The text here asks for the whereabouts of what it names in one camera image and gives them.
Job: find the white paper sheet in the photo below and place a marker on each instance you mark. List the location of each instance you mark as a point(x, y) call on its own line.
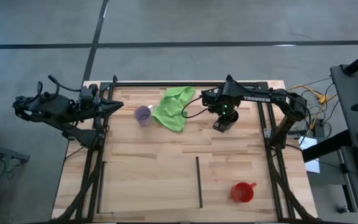
point(309, 144)

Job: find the red plastic mug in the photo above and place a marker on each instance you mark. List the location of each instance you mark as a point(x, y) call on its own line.
point(242, 192)

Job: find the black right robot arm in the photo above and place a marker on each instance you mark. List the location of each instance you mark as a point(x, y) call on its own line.
point(259, 96)

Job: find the purple plastic cup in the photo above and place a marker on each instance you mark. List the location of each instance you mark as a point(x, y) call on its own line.
point(142, 115)

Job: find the green cloth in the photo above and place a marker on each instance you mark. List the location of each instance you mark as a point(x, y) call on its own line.
point(174, 107)

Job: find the grey side stand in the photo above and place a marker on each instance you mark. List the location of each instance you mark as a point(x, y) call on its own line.
point(2, 151)

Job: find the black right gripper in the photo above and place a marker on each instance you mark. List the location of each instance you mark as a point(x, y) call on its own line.
point(224, 100)

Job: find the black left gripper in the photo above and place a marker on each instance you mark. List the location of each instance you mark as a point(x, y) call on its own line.
point(92, 107)

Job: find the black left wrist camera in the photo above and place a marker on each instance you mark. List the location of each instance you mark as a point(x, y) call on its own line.
point(88, 92)

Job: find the black strip on table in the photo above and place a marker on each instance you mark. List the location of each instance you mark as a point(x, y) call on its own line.
point(100, 186)
point(199, 182)

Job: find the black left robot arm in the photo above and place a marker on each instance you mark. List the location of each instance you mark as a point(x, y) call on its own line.
point(51, 107)

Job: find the black aluminium frame rail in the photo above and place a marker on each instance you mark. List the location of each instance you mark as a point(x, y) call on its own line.
point(87, 186)
point(182, 83)
point(273, 174)

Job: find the grey desk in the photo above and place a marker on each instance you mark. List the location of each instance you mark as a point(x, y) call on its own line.
point(353, 93)

